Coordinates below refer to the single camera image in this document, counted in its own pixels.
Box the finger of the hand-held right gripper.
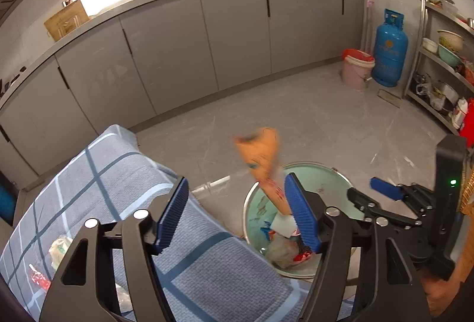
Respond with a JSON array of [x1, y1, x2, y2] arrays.
[[369, 177, 438, 209], [346, 187, 425, 232]]

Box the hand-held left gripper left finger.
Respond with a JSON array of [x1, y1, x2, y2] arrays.
[[39, 177, 190, 322]]

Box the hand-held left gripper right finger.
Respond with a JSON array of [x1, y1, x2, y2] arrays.
[[283, 173, 432, 322]]

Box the white foam block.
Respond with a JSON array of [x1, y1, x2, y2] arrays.
[[272, 214, 297, 237]]

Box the mint green round bin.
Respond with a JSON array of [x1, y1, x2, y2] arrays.
[[242, 161, 363, 280]]

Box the printed clear plastic bag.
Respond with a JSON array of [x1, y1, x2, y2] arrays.
[[265, 235, 300, 267]]

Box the red plastic bag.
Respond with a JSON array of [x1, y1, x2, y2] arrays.
[[292, 233, 315, 263]]

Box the orange snack wrapper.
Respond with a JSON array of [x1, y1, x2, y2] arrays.
[[233, 127, 293, 215]]

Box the person's right hand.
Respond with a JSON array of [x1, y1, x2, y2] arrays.
[[422, 266, 467, 317]]

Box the blue checked tablecloth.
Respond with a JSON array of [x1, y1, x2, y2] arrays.
[[0, 124, 356, 322]]

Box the clear crumpled plastic wrap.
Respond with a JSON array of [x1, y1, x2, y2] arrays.
[[115, 283, 134, 313]]

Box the steel pot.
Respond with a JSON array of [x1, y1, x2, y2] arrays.
[[430, 81, 460, 106]]

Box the small crumpled plastic bag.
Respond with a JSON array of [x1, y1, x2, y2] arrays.
[[48, 236, 75, 269]]

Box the pink bucket with red lid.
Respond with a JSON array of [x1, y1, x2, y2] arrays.
[[341, 49, 375, 92]]

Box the blue gas cylinder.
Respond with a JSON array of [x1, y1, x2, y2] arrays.
[[372, 8, 409, 87]]

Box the metal storage shelf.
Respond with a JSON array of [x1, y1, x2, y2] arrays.
[[403, 0, 474, 148]]

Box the green bowl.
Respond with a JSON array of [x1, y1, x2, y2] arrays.
[[439, 44, 462, 67]]

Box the small red wrapper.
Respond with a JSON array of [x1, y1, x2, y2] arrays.
[[28, 263, 52, 290]]

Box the patterned ceramic bowl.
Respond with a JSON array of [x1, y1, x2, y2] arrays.
[[438, 29, 464, 52]]

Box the grey kitchen base cabinets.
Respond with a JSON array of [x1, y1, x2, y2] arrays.
[[0, 0, 367, 189]]

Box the cardboard box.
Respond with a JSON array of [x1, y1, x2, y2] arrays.
[[44, 0, 90, 42]]

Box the pink mop handle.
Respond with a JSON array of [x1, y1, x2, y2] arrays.
[[363, 0, 375, 52]]

